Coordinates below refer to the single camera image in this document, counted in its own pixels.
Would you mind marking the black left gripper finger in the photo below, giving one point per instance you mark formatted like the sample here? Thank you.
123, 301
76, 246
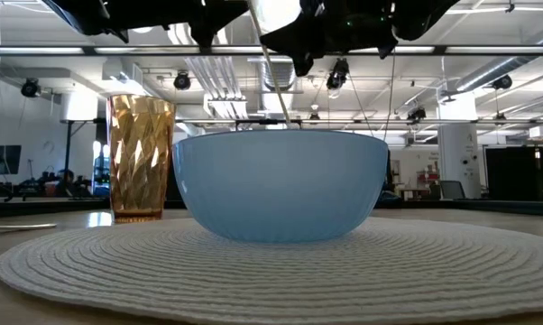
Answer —
217, 15

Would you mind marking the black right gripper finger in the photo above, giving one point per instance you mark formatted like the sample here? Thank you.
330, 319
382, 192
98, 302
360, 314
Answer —
300, 43
387, 46

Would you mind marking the light blue bowl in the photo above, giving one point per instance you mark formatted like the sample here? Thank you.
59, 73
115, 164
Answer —
280, 185

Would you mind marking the amber faceted plastic tumbler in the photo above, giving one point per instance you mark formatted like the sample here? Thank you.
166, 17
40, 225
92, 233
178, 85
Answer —
140, 158

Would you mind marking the black ceiling spotlight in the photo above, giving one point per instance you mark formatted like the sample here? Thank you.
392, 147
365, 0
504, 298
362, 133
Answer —
181, 81
502, 82
416, 114
30, 88
337, 77

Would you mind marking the white round column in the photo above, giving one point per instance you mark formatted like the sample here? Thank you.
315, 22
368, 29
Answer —
458, 158

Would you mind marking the grey office chair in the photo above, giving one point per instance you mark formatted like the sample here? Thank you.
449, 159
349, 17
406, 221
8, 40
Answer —
453, 189

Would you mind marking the black partition panel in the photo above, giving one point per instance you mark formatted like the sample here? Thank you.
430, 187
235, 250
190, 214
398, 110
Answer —
510, 173

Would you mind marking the white round woven placemat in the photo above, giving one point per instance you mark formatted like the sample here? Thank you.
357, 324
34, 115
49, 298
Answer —
280, 280

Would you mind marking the silver ceiling duct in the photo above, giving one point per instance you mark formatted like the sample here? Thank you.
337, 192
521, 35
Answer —
278, 74

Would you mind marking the black overhead frame bar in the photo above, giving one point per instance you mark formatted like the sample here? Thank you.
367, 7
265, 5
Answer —
479, 49

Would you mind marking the black background rig frame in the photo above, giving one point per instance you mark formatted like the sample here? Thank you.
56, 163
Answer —
67, 149

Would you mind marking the black aluminium table frame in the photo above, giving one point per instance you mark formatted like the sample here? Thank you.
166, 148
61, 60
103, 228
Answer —
501, 205

